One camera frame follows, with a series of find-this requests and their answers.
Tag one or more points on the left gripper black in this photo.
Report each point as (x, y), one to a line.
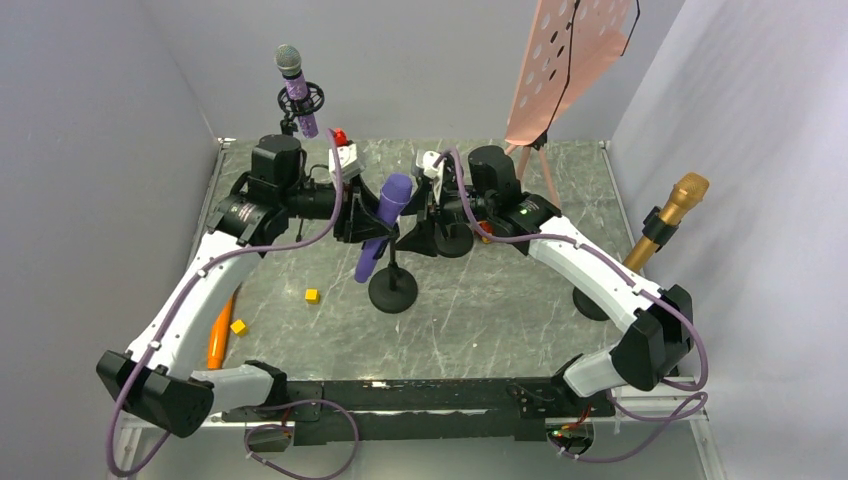
(357, 220)

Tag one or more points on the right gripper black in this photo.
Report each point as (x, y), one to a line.
(421, 238)

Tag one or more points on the black shock mount desk stand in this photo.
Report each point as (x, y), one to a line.
(447, 249)

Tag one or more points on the black round base mic stand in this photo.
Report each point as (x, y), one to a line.
(393, 289)

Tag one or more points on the black tripod mic stand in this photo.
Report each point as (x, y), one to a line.
(296, 110)

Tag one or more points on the orange microphone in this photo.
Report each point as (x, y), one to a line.
(219, 335)

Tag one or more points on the glitter purple silver microphone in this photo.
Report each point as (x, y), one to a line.
(289, 63)

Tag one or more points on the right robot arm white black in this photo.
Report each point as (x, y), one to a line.
(655, 322)

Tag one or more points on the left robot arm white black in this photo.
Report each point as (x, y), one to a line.
(155, 378)

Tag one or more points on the black round stand right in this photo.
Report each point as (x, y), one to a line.
(587, 307)

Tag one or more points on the pink music stand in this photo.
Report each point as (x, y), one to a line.
(570, 46)

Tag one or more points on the gold microphone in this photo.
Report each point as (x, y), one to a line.
(662, 223)

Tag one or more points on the colourful toy block car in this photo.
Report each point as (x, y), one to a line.
(488, 229)

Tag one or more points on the yellow cube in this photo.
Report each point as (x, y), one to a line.
(312, 296)
(239, 328)

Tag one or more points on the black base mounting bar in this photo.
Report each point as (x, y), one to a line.
(522, 408)

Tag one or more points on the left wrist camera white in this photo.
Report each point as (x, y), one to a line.
(346, 151)

